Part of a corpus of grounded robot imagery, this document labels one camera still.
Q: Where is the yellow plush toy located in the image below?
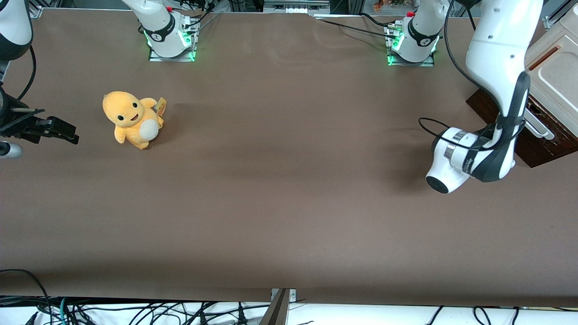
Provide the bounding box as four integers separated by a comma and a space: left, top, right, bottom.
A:
102, 91, 167, 150

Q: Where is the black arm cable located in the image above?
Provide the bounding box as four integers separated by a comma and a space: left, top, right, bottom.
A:
16, 45, 37, 102
418, 0, 527, 152

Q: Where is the short curved black cable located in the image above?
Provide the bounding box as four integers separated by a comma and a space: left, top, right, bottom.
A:
359, 13, 394, 28

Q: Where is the grey camera post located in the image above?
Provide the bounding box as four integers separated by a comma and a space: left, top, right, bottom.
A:
258, 289, 290, 325

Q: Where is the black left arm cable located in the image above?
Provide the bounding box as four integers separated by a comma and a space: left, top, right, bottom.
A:
418, 0, 527, 152

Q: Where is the black looped cable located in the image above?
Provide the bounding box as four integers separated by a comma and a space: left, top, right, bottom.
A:
0, 269, 53, 325

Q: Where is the white drawer cabinet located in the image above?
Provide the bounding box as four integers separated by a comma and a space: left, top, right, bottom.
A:
524, 18, 578, 141

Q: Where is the colourful background item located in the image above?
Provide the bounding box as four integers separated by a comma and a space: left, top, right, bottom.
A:
371, 0, 409, 13

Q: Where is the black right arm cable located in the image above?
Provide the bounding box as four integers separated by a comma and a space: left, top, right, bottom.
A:
16, 45, 37, 102

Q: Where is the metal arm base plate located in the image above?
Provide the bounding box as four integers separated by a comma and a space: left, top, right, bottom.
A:
148, 16, 199, 62
385, 23, 436, 67

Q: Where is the long black table cable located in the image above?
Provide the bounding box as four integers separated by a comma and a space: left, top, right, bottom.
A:
315, 18, 397, 38

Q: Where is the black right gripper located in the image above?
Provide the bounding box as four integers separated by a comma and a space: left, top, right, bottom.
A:
0, 87, 80, 145

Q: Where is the black cable bundle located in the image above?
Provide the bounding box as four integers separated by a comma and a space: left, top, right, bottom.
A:
180, 0, 218, 28

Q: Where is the dark brown wooden board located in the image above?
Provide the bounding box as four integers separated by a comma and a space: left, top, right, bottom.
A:
466, 88, 578, 168

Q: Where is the aluminium frame rack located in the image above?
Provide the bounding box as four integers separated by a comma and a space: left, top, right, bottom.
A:
263, 0, 331, 14

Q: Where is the black u-shaped cable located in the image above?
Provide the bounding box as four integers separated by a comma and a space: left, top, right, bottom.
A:
473, 306, 494, 325

